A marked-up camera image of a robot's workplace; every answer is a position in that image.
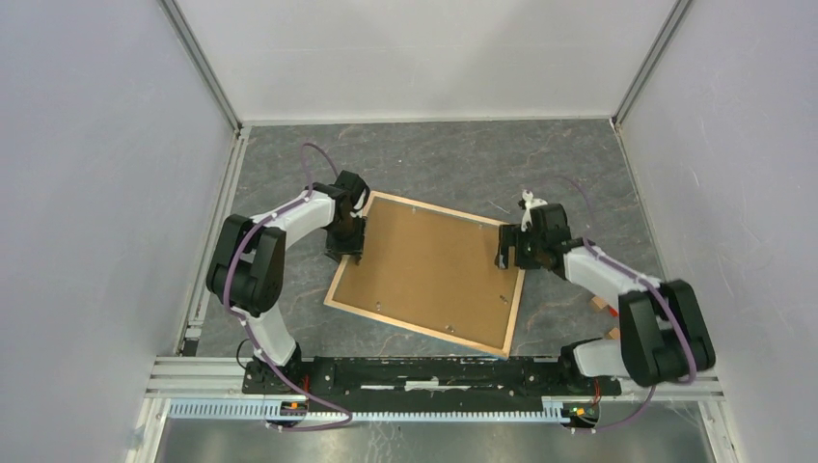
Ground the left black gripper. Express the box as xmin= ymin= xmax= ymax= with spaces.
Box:
xmin=326 ymin=213 xmax=368 ymax=264

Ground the wooden picture frame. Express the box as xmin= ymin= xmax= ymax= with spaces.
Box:
xmin=323 ymin=190 xmax=528 ymax=361

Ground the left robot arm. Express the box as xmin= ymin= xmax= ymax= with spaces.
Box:
xmin=205 ymin=171 xmax=370 ymax=394

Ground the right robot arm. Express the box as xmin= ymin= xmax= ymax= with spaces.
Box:
xmin=495 ymin=197 xmax=717 ymax=394

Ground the tan wooden cube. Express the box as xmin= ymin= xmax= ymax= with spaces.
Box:
xmin=589 ymin=296 xmax=609 ymax=313

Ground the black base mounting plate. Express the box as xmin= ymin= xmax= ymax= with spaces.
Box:
xmin=242 ymin=356 xmax=622 ymax=413

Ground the right corner aluminium profile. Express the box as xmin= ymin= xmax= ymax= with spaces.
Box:
xmin=611 ymin=0 xmax=694 ymax=131

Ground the corner aluminium profile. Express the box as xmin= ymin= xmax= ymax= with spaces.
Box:
xmin=611 ymin=0 xmax=694 ymax=131
xmin=158 ymin=0 xmax=243 ymax=132

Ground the left corner aluminium profile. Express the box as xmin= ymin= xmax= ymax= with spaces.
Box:
xmin=158 ymin=0 xmax=243 ymax=132

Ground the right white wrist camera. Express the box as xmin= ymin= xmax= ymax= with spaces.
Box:
xmin=518 ymin=189 xmax=548 ymax=232

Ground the toothed cable duct strip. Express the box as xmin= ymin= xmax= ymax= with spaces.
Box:
xmin=168 ymin=398 xmax=569 ymax=424

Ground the aluminium rail frame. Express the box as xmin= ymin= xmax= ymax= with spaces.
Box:
xmin=127 ymin=357 xmax=741 ymax=462

